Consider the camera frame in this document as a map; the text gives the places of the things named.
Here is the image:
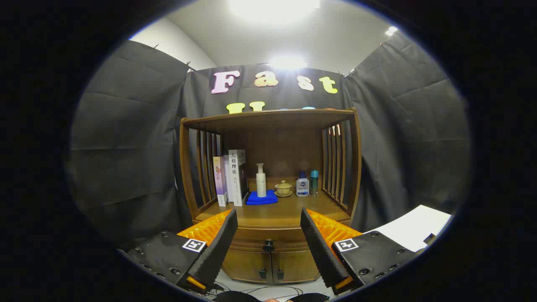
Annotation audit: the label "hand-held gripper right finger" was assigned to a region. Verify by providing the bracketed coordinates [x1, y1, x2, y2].
[300, 208, 420, 295]

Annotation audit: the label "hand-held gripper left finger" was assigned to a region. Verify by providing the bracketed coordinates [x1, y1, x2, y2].
[119, 209, 238, 294]

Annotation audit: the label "brown wooden drawer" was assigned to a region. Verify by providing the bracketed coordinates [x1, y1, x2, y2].
[229, 228, 313, 253]

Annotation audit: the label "wooden cabinet door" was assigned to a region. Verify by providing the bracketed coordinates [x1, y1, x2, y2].
[272, 250, 321, 284]
[222, 248, 274, 285]

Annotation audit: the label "wooden countertop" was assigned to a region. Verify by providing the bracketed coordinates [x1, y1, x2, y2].
[194, 178, 352, 229]

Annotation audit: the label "brown wooden cabinet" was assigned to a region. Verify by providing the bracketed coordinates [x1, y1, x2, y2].
[180, 108, 362, 285]

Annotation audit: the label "person's right leg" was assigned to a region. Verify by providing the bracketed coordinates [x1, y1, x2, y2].
[289, 292, 331, 302]

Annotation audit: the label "person's leg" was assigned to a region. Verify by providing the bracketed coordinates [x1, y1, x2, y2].
[289, 292, 331, 302]
[213, 291, 261, 302]

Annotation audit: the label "person's left leg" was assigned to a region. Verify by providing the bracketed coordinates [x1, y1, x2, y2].
[213, 291, 261, 302]

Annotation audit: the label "blue folded cloth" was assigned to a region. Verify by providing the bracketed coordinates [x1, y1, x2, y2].
[246, 190, 279, 206]

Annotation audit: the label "purple book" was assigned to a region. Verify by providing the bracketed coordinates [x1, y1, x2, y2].
[213, 156, 229, 207]

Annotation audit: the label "white blue-capped lotion bottle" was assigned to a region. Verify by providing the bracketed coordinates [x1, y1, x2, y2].
[295, 171, 310, 197]

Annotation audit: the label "yellow lidded teacup with saucer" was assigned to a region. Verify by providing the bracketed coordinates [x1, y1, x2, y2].
[274, 180, 293, 198]

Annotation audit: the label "thick white book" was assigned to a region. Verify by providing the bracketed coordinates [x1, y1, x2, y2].
[224, 149, 249, 207]

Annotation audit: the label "white pump bottle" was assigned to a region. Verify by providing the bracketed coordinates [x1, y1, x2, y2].
[256, 163, 267, 198]

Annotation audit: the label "white board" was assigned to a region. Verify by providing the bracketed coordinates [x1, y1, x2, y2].
[364, 205, 453, 253]

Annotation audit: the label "large ceiling lamp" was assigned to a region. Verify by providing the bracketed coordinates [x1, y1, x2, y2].
[229, 0, 320, 23]

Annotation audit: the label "floor cables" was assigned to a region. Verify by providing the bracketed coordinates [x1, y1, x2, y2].
[210, 283, 303, 300]

